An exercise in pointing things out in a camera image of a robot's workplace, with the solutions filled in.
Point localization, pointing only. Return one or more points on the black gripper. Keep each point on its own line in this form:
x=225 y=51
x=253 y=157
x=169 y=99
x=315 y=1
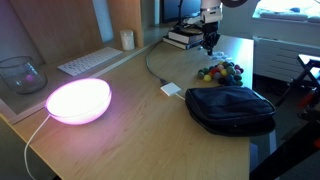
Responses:
x=210 y=35

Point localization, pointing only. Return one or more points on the light blue floor tape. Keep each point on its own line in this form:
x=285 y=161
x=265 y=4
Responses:
x=272 y=143

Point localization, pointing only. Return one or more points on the colourful felt ball trivet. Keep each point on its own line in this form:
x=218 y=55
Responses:
x=223 y=73

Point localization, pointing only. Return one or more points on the round black monitor base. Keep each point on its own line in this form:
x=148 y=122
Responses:
x=188 y=30

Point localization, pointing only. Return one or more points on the white flat adapter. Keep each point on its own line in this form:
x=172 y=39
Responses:
x=170 y=89

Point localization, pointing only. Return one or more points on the black fabric bag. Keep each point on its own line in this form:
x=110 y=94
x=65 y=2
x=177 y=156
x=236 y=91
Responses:
x=230 y=106

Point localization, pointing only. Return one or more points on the white radiator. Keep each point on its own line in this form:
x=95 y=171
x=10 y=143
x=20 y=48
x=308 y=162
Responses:
x=283 y=60

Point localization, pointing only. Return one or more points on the white keyboard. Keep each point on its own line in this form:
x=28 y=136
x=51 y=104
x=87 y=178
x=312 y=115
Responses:
x=88 y=60

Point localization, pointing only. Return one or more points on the glowing bowl lamp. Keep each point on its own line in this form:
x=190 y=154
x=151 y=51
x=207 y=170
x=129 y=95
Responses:
x=78 y=101

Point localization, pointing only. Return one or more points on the clear glass bowl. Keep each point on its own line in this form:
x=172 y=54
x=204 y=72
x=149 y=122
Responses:
x=22 y=76

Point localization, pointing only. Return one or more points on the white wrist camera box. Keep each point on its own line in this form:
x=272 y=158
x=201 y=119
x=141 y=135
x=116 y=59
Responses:
x=211 y=15

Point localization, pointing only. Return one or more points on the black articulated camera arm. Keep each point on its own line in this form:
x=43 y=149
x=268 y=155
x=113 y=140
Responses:
x=286 y=156

